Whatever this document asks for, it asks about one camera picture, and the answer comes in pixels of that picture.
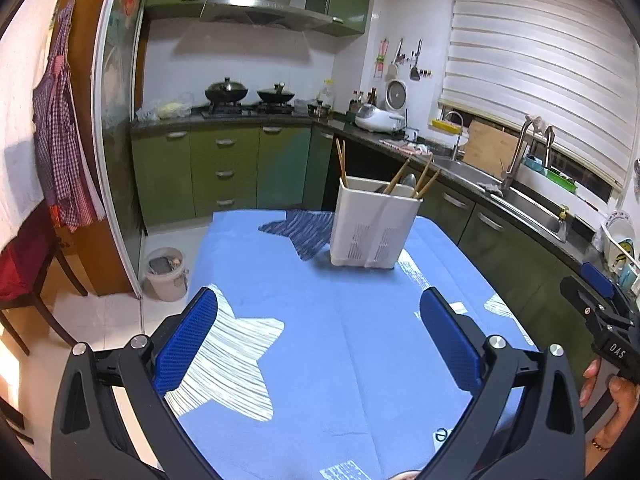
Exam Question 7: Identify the white window blind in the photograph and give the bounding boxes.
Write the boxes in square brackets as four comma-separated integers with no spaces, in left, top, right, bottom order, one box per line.
[440,0,640,192]

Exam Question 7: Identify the black wok with lid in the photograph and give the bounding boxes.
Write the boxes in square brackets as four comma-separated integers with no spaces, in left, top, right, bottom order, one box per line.
[256,81,297,105]
[204,77,250,103]

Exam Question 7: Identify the white plastic utensil holder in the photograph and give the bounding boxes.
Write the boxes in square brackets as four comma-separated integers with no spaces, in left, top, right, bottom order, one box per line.
[329,176,423,270]

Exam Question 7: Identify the stainless steel sink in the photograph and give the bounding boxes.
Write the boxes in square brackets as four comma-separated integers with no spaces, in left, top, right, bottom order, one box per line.
[435,157,569,242]

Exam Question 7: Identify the large steel faucet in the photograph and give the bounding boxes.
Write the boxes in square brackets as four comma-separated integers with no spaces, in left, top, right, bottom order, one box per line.
[500,115,557,192]

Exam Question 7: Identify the clear plastic bag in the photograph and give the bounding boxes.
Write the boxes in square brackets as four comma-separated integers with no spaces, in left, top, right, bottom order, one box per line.
[135,92,194,122]

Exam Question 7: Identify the frosted glass sliding door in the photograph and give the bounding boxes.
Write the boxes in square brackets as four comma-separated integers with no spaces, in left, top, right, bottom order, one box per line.
[92,0,148,296]

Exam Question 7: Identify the grey waste bin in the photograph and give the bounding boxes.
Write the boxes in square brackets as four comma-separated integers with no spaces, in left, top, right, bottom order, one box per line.
[144,247,189,302]

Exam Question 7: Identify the patterned dish cloth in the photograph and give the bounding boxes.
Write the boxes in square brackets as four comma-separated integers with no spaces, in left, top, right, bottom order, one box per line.
[380,137,434,157]

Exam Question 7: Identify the blue star-print tablecloth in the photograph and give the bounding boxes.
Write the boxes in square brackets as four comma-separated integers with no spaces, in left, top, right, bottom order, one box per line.
[165,209,546,480]

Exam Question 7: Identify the gas stove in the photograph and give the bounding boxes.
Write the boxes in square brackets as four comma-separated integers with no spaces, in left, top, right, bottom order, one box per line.
[201,101,297,120]

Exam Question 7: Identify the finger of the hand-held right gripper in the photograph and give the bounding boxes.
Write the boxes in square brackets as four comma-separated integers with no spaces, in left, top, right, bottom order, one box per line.
[559,275,634,332]
[580,261,640,332]

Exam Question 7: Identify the person's right hand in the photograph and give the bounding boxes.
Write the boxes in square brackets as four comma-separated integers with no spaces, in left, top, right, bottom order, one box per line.
[579,359,640,464]

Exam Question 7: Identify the purple checked apron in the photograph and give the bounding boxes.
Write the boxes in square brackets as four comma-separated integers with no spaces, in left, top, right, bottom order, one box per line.
[32,0,99,232]

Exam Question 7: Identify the red cushioned wooden chair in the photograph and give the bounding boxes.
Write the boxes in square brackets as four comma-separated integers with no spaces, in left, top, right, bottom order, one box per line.
[0,205,89,357]

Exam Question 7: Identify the dish rack with plates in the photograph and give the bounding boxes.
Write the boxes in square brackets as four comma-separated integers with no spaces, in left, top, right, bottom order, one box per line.
[595,209,640,292]

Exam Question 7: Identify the thin arched faucet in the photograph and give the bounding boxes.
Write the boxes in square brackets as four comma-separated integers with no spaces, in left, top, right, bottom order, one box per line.
[442,110,466,161]

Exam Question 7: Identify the green plastic basket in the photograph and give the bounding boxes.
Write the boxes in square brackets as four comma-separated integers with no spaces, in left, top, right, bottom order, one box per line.
[545,167,579,194]

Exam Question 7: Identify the green base cabinets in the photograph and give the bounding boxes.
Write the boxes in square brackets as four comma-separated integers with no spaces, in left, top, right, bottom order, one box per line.
[131,120,601,361]

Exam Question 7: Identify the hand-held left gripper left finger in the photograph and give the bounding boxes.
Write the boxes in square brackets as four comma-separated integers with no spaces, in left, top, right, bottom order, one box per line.
[50,286,223,480]

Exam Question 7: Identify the hanging pink tool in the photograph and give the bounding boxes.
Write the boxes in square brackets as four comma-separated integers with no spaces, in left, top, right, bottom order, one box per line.
[375,37,391,81]

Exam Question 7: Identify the low white kitchen appliance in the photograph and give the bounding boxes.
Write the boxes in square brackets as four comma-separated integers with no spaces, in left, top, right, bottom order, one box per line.
[354,102,407,132]

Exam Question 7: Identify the hanging ladle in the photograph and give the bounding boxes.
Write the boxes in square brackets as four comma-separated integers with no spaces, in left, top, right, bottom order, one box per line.
[388,38,405,81]

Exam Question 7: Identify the wooden cutting board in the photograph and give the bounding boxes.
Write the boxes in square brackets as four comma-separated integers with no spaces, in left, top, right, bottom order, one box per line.
[462,120,522,177]

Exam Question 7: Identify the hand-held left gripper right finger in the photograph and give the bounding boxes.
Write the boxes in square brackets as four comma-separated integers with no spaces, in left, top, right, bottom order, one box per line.
[417,286,587,480]

